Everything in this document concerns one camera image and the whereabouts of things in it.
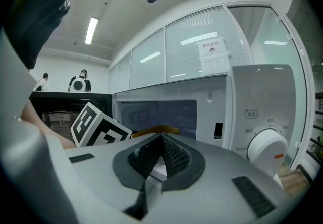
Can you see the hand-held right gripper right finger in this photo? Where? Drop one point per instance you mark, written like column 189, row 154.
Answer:
column 222, row 172

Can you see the black railing with wooden handrail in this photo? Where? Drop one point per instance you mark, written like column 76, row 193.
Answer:
column 318, row 129

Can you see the white sign with camera icon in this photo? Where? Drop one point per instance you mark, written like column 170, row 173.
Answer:
column 212, row 47

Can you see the ceiling strip light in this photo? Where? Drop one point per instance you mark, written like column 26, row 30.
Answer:
column 91, row 30

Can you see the frosted glass door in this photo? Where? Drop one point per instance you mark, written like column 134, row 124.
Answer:
column 275, row 54

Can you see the white printed notice sheet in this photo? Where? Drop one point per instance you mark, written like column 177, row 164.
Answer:
column 214, row 64

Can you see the white microwave knob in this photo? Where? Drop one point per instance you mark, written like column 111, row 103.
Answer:
column 267, row 151

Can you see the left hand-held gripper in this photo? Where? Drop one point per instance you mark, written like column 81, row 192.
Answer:
column 101, row 129

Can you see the yellow rectangular tray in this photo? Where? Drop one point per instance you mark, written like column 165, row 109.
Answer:
column 154, row 129

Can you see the white round backpack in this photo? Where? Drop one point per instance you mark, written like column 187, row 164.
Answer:
column 78, row 84

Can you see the white microwave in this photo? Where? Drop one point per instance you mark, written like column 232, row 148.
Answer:
column 262, row 86

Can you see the person's black shirt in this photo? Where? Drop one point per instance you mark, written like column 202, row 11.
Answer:
column 38, row 3

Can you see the person's left forearm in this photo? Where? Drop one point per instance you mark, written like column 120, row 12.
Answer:
column 40, row 127

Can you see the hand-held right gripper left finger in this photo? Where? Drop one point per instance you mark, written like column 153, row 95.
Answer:
column 101, row 180

